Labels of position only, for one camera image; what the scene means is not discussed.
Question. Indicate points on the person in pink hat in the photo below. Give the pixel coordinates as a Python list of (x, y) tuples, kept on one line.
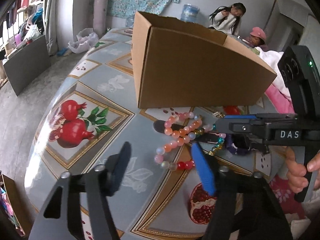
[(257, 38)]

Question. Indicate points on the brown cardboard box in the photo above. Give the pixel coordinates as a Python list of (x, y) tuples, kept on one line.
[(183, 64)]

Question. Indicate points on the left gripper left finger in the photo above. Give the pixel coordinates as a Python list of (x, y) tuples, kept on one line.
[(116, 166)]

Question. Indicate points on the white plastic bag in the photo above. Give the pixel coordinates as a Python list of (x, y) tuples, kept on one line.
[(86, 39)]

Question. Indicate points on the girl in white top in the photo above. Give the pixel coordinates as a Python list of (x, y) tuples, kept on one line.
[(227, 19)]

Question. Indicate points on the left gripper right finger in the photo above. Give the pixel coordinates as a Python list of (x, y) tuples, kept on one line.
[(203, 169)]

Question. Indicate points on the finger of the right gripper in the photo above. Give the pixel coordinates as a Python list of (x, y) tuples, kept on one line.
[(236, 132), (240, 117)]

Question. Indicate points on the pink rolled mat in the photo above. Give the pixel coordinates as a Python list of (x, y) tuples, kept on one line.
[(99, 16)]

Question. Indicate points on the right hand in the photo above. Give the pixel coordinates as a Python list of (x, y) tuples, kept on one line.
[(296, 172)]

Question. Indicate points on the fruit pattern tablecloth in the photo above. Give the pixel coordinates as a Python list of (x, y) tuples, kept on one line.
[(94, 112)]

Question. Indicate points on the blue water jug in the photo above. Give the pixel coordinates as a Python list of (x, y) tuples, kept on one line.
[(189, 13)]

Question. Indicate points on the grey flat board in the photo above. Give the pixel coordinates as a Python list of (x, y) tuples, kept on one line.
[(27, 63)]

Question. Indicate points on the pink white bedding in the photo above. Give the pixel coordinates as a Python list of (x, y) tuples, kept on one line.
[(277, 92)]

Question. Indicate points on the hanging clothes on rack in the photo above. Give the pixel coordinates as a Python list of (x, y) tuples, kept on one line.
[(20, 16)]

